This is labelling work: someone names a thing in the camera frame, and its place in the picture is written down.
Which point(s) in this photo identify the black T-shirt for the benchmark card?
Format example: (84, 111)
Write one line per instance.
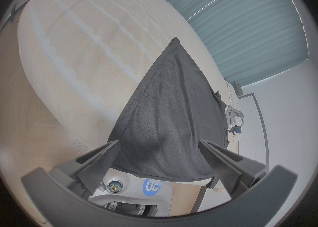
(169, 121)

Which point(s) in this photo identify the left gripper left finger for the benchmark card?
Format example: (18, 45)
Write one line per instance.
(99, 166)

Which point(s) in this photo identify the pile of clothes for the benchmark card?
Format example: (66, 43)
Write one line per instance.
(234, 118)

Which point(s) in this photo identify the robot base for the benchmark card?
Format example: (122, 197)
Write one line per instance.
(124, 191)

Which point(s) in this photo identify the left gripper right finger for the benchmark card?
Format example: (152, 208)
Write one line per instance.
(223, 166)

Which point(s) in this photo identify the bed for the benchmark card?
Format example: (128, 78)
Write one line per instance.
(87, 59)

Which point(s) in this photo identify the white printed pillow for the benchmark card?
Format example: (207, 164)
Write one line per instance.
(232, 91)

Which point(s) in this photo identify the grey bedside table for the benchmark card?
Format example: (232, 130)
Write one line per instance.
(239, 89)

